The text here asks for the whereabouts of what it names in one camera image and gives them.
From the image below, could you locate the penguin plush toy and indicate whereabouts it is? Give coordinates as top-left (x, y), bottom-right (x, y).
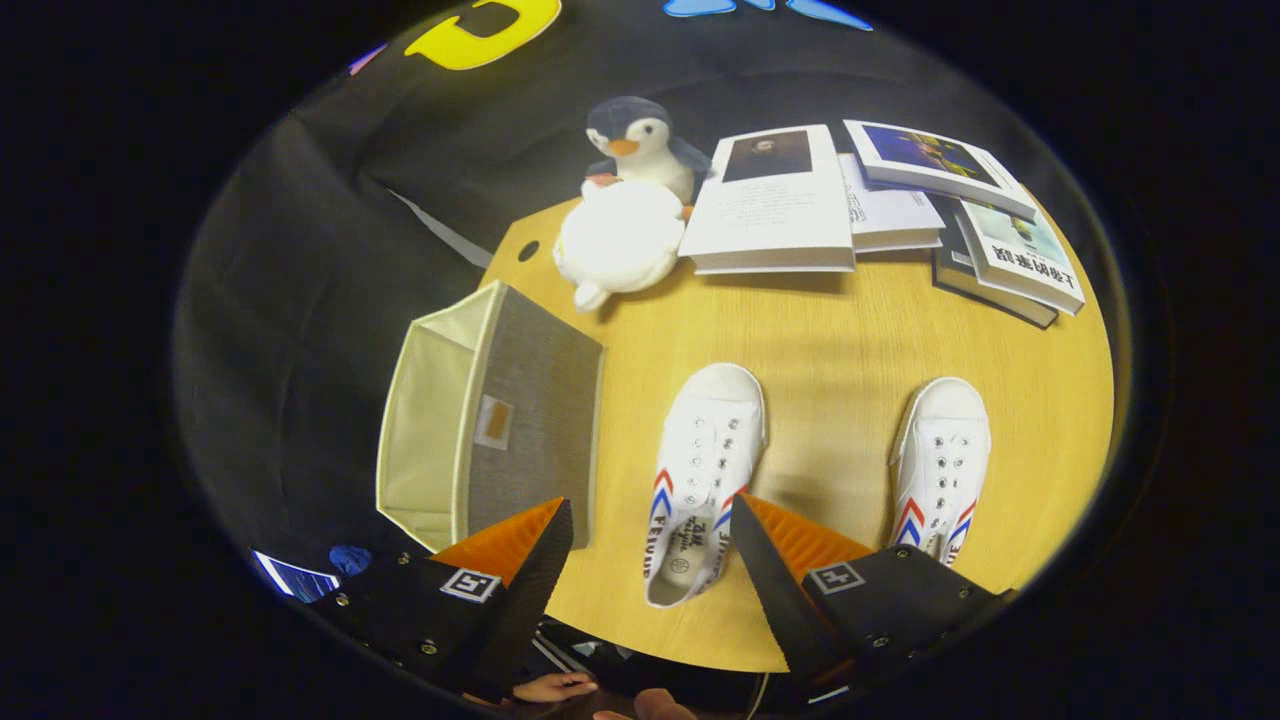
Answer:
top-left (584, 95), bottom-right (714, 207)

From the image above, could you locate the dark book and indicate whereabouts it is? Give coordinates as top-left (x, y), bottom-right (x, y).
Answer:
top-left (931, 195), bottom-right (1060, 330)

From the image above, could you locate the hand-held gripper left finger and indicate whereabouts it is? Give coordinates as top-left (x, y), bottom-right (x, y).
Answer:
top-left (310, 497), bottom-right (576, 703)

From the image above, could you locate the grey fabric storage box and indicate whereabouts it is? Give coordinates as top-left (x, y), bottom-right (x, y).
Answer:
top-left (375, 280), bottom-right (607, 554)

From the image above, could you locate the plain white book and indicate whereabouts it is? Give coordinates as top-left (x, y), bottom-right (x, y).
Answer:
top-left (838, 152), bottom-right (947, 254)

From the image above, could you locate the book with blue photo cover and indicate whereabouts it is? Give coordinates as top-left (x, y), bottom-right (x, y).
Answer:
top-left (842, 119), bottom-right (1039, 222)

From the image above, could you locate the white book with portrait cover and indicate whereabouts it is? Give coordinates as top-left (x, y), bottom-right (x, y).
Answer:
top-left (677, 124), bottom-right (858, 277)

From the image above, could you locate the laptop screen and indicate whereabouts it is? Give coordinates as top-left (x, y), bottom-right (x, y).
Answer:
top-left (251, 549), bottom-right (342, 605)

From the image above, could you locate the white seal plush toy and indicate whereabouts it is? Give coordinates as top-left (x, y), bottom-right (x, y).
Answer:
top-left (552, 177), bottom-right (692, 314)

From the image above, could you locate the white canvas shoe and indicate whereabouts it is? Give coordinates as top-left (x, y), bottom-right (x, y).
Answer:
top-left (642, 361), bottom-right (770, 610)
top-left (889, 376), bottom-right (994, 567)

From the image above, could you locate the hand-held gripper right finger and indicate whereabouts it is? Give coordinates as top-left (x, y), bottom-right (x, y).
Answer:
top-left (729, 492), bottom-right (1013, 693)

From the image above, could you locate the person's body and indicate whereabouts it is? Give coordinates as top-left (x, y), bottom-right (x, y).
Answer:
top-left (530, 620), bottom-right (791, 720)

